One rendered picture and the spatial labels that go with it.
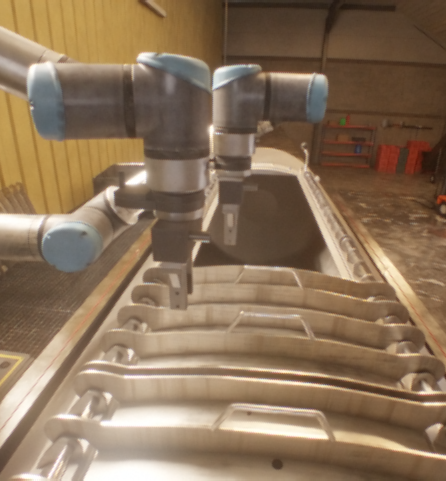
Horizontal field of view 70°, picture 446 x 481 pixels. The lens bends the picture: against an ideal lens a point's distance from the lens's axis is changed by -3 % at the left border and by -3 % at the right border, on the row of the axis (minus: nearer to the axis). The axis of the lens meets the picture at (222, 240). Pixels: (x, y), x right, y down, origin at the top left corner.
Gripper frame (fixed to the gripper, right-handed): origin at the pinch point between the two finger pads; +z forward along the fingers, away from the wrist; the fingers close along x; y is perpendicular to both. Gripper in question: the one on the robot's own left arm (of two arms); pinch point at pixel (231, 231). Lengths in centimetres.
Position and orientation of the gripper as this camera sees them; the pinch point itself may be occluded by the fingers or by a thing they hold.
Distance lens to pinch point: 75.6
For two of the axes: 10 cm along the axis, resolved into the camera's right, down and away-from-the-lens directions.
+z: -0.2, 9.2, 4.0
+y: 9.9, 0.6, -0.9
